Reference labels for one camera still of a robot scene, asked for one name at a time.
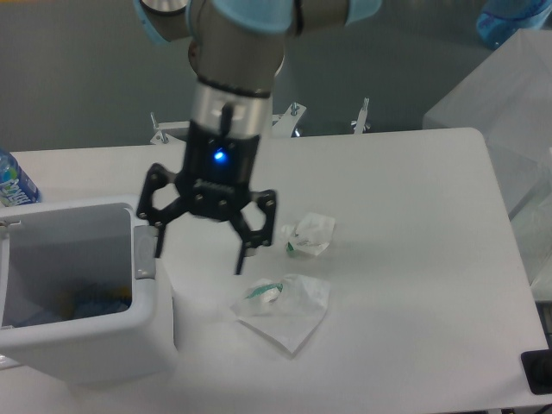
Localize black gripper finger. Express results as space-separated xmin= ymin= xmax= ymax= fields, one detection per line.
xmin=230 ymin=188 xmax=278 ymax=276
xmin=135 ymin=162 xmax=193 ymax=260

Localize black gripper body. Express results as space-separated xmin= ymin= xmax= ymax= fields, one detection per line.
xmin=174 ymin=122 xmax=260 ymax=222

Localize white plastic trash can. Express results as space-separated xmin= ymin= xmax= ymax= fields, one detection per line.
xmin=1 ymin=194 xmax=178 ymax=384

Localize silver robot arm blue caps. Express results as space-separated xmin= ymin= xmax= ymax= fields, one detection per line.
xmin=135 ymin=1 xmax=380 ymax=257

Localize crumpled white wrapper green print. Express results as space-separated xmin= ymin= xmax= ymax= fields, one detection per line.
xmin=279 ymin=212 xmax=336 ymax=257

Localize clear plastic wrapper green item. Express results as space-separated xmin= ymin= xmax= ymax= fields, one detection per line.
xmin=230 ymin=274 xmax=331 ymax=355

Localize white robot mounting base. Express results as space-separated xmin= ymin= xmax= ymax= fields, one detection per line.
xmin=149 ymin=102 xmax=307 ymax=145

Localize blue label water bottle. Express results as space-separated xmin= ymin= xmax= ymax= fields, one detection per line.
xmin=1 ymin=150 xmax=41 ymax=207

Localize silver clamp bolt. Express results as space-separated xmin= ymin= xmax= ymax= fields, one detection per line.
xmin=350 ymin=97 xmax=371 ymax=135

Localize black device at table edge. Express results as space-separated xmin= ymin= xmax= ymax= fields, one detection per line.
xmin=521 ymin=349 xmax=551 ymax=395

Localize blue plastic bag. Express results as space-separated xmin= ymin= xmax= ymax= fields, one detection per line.
xmin=475 ymin=1 xmax=551 ymax=50

